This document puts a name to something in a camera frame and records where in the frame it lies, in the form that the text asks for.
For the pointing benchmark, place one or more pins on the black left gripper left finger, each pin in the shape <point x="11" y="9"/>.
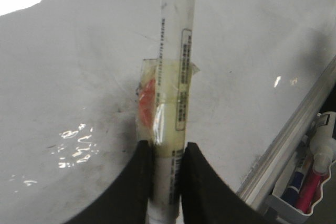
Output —
<point x="126" y="199"/>

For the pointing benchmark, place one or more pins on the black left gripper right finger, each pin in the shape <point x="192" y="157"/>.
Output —
<point x="206" y="198"/>

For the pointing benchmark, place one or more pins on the white black whiteboard marker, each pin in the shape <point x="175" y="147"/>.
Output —
<point x="175" y="44"/>

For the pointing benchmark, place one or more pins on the white whiteboard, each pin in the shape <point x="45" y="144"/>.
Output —
<point x="70" y="70"/>

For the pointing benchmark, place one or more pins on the white marker tray holder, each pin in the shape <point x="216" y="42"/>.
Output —
<point x="278" y="210"/>

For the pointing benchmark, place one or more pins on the blue marker in tray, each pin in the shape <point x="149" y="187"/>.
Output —
<point x="291" y="193"/>

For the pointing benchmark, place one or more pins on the red marker in tray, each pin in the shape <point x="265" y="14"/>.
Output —
<point x="307" y="192"/>

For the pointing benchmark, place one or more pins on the red magnet under clear tape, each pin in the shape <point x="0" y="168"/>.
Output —
<point x="146" y="103"/>

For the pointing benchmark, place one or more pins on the white spray bottle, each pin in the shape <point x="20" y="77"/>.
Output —
<point x="322" y="144"/>

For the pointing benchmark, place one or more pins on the aluminium whiteboard frame rail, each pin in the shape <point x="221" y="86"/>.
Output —
<point x="267" y="170"/>

